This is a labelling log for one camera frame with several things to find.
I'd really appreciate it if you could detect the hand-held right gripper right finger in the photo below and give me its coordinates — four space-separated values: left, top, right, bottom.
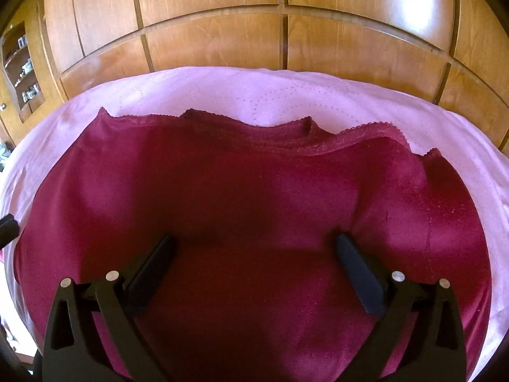
333 232 468 382

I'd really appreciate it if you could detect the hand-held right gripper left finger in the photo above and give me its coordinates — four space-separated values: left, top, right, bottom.
42 233 176 382

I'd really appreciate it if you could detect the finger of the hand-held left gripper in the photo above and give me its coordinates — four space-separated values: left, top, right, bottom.
0 214 19 250

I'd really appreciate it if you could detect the maroon lace-trimmed garment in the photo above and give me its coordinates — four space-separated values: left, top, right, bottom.
14 107 494 382

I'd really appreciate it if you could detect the display shelf with trinkets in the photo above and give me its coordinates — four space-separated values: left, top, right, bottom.
0 22 47 125

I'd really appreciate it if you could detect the pink bed sheet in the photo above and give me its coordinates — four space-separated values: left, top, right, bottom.
0 67 509 382

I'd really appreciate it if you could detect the wooden wardrobe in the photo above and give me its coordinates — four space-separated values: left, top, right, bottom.
0 0 509 156

